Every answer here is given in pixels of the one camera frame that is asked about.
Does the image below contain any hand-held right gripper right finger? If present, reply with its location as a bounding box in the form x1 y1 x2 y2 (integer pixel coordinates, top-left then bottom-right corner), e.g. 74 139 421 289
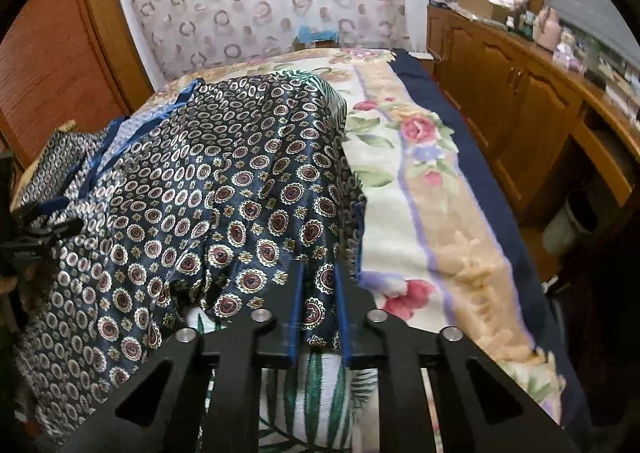
334 262 583 453

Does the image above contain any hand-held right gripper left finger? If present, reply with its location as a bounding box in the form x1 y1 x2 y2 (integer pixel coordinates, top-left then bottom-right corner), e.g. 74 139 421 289
50 263 306 453

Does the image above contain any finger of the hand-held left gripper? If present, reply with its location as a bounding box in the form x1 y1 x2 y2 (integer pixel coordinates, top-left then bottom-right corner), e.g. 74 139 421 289
15 204 84 242

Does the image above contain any navy patterned satin garment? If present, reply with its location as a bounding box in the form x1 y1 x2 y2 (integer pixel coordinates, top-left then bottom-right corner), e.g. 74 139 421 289
10 73 368 439

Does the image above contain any wooden door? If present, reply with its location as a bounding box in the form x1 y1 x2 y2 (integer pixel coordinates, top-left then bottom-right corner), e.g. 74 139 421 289
0 0 156 169

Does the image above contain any floral blanket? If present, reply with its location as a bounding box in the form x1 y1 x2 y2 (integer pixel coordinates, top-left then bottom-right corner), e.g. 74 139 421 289
150 47 568 434

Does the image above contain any navy bedsheet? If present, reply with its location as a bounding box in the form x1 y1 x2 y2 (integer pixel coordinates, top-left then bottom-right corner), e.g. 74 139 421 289
390 48 596 434

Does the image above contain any white bin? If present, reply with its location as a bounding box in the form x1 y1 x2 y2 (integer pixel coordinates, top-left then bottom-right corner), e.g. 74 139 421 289
542 193 598 256

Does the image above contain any dark chair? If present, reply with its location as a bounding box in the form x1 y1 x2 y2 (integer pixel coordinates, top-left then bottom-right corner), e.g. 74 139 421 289
542 253 640 384

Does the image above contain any blue plastic bag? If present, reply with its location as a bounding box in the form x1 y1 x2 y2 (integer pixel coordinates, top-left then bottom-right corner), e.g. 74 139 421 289
292 24 341 51

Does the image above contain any wooden cabinet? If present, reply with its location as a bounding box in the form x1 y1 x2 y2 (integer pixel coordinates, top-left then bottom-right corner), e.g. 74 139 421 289
425 3 640 229

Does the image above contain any pink jug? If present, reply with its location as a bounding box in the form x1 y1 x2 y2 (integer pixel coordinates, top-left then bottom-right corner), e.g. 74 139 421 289
535 6 563 51

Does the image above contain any clutter of small desk things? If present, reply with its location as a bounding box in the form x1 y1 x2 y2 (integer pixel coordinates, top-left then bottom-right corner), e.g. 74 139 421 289
520 8 640 129

